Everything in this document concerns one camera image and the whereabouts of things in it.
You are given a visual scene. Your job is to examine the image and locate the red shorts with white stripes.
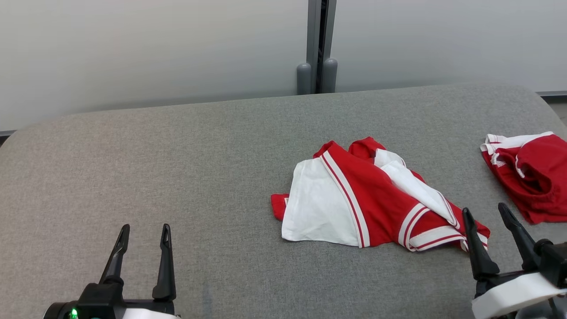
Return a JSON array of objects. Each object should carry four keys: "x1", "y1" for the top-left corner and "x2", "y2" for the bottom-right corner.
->
[{"x1": 480, "y1": 131, "x2": 567, "y2": 225}]

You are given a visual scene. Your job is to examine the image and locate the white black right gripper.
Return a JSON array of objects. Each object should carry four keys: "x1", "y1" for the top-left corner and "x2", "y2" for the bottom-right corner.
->
[{"x1": 462, "y1": 203, "x2": 567, "y2": 319}]

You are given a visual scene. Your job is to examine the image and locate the red and white shirt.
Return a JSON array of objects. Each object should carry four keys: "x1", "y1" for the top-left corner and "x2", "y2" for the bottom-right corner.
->
[{"x1": 271, "y1": 136, "x2": 491, "y2": 253}]

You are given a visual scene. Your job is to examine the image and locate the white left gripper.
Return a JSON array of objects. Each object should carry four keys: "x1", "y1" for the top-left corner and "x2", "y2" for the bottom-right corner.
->
[{"x1": 43, "y1": 223, "x2": 180, "y2": 319}]

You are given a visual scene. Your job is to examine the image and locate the grey metal partition post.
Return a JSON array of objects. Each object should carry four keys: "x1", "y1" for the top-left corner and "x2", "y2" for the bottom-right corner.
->
[{"x1": 296, "y1": 0, "x2": 338, "y2": 95}]

